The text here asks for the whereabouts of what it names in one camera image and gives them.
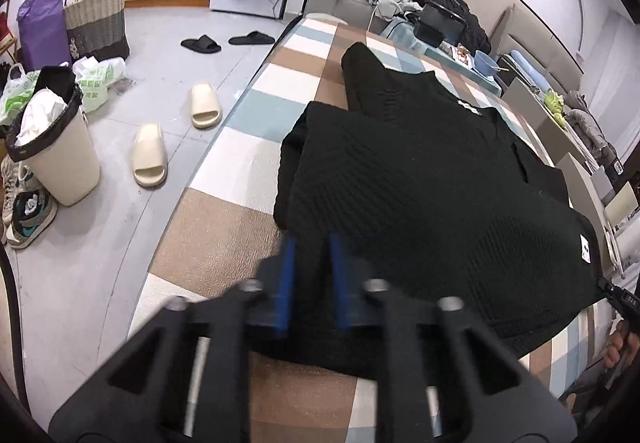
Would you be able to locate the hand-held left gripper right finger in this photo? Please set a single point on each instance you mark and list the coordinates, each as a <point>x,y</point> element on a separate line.
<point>340,283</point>

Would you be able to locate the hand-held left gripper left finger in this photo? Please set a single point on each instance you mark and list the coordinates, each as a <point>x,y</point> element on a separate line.
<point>286,283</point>

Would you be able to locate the black knit sweater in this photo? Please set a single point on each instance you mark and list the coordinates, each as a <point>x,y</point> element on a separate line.
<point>425,183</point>

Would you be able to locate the person's right hand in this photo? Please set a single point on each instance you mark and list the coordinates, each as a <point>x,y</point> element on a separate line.
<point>616,348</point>

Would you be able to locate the checkered blanket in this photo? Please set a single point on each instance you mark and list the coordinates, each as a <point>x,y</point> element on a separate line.
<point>235,243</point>

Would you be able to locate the grey padded jacket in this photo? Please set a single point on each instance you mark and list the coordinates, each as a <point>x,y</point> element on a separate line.
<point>592,128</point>

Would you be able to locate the beige slipper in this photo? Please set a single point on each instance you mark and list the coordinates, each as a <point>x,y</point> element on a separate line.
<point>205,105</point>
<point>149,155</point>

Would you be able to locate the green plush toy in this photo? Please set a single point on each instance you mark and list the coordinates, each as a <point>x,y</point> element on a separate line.
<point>555,105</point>

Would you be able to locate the black slipper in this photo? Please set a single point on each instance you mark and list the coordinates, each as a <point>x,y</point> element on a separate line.
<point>201,44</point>
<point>252,39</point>

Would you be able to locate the light blue folded cloth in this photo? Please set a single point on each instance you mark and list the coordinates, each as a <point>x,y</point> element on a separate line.
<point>525,68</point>

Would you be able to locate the white trash bin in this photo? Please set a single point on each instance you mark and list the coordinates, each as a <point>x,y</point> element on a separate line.
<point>62,158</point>

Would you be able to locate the snack plate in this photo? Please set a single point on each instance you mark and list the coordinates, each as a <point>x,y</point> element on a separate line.
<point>462,55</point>

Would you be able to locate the blue bowl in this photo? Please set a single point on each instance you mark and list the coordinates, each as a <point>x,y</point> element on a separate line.
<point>487,64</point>

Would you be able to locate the teal and black sneaker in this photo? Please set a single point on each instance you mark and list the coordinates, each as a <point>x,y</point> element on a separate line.
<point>30,218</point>

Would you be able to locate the black open box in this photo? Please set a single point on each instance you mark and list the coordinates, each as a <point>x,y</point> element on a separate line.
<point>435,25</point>

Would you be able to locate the green printed plastic bag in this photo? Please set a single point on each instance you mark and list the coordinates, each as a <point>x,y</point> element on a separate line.
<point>100,80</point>
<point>17,95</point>

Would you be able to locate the white sneaker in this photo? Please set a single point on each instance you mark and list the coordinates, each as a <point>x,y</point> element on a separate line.
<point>12,183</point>

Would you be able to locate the black bag on sofa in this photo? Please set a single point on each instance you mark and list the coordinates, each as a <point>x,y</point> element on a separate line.
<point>465,10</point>

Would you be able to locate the woven laundry basket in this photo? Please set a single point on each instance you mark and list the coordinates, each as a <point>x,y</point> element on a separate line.
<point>96,23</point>

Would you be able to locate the purple bag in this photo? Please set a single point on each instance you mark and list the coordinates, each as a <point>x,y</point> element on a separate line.
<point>42,30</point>

